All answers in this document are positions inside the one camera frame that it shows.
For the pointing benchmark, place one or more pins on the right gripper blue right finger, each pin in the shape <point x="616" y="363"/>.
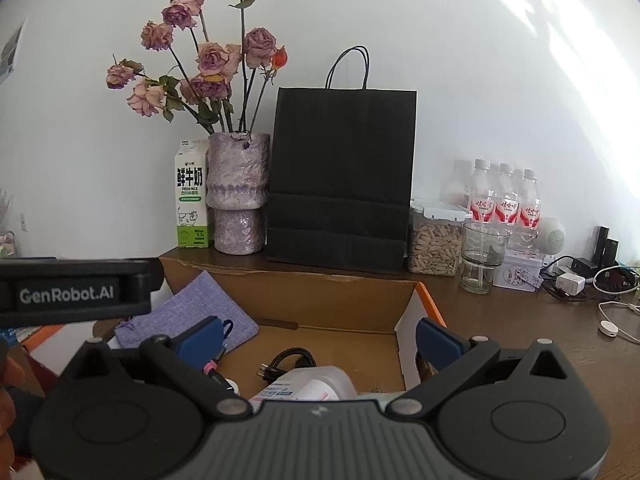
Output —
<point x="437" y="345"/>

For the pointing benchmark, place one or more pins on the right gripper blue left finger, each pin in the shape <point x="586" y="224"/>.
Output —
<point x="203" y="342"/>

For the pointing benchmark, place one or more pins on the purple fabric pouch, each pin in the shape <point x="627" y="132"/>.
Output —
<point x="201" y="298"/>

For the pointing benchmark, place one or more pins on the person left hand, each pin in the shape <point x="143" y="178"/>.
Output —
<point x="12" y="375"/>

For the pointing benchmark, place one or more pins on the red orange cardboard box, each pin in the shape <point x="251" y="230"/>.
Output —
<point x="364" y="325"/>

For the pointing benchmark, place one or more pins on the clear glass cup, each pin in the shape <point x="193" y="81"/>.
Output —
<point x="483" y="250"/>

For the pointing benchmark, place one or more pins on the clear jar of seeds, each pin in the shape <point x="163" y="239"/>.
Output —
<point x="435" y="237"/>

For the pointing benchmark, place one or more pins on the water bottle left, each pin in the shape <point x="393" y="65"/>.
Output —
<point x="481" y="193"/>

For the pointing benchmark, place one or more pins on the water bottle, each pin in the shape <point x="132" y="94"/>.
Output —
<point x="507" y="201"/>
<point x="481" y="193"/>
<point x="529" y="212"/>

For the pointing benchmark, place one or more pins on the white power adapter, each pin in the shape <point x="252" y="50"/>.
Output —
<point x="570" y="283"/>

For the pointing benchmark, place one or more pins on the white green milk carton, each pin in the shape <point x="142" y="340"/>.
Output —
<point x="192" y="212"/>

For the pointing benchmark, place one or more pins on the water bottle middle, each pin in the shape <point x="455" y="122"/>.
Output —
<point x="507" y="201"/>

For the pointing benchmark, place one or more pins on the white round speaker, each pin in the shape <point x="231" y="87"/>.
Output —
<point x="550" y="239"/>

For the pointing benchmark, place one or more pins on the water bottle right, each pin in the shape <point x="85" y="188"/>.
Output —
<point x="529" y="212"/>

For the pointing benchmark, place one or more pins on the black paper shopping bag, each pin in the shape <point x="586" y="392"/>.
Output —
<point x="341" y="178"/>

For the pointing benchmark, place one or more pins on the purple textured vase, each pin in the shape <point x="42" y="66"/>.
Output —
<point x="237" y="190"/>

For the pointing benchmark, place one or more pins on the black charger block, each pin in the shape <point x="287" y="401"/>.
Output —
<point x="605" y="249"/>

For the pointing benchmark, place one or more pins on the dried pink roses bouquet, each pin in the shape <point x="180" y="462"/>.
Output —
<point x="214" y="81"/>

